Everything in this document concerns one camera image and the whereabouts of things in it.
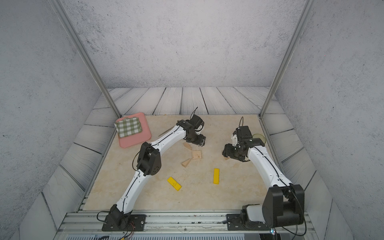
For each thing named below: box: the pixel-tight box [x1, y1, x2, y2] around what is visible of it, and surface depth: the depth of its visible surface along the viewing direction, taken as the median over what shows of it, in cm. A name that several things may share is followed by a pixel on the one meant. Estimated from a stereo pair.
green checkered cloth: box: [114, 117, 143, 138], surface depth 114 cm
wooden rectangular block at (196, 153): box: [191, 150, 202, 156], surface depth 101 cm
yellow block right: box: [213, 168, 220, 185], surface depth 90 cm
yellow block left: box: [167, 176, 182, 191], surface depth 86 cm
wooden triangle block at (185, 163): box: [181, 158, 192, 168], surface depth 95 cm
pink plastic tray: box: [116, 112, 152, 148], surface depth 111 cm
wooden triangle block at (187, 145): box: [183, 142, 192, 151], surface depth 104 cm
